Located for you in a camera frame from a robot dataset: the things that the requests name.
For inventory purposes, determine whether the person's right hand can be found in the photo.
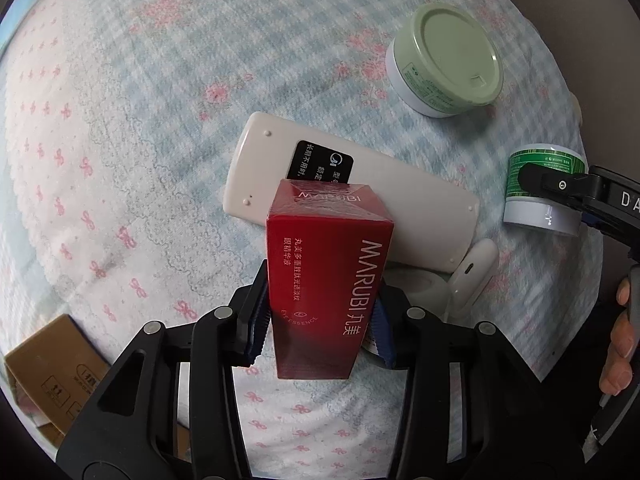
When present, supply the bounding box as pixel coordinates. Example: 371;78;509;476
598;279;640;397

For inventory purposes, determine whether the white jar with green label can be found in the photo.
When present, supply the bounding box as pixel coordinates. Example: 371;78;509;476
502;144;587;236

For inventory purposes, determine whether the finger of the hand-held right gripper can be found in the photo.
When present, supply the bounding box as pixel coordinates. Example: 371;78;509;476
580;206;640;262
517;164;607;209

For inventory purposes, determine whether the white earbuds case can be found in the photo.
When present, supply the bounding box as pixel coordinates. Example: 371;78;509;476
446;238;499;313

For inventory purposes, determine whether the brown cardboard box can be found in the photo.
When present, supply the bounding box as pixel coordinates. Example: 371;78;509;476
4;314;112;448

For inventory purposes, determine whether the checked floral bedsheet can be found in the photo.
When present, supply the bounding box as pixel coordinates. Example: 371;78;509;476
0;0;590;480

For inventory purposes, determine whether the white jar with green lid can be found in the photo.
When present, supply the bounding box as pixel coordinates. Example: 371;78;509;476
385;2;502;119

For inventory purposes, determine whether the white remote control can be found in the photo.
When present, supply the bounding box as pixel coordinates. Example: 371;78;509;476
223;111;481;275

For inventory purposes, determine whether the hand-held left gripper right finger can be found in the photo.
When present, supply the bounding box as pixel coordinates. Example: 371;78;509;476
369;282;587;480

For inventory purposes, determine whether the red cosmetics box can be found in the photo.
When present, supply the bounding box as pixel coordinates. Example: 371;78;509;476
265;178;395;381

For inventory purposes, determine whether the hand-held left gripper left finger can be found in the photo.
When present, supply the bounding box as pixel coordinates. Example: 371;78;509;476
55;259;273;480

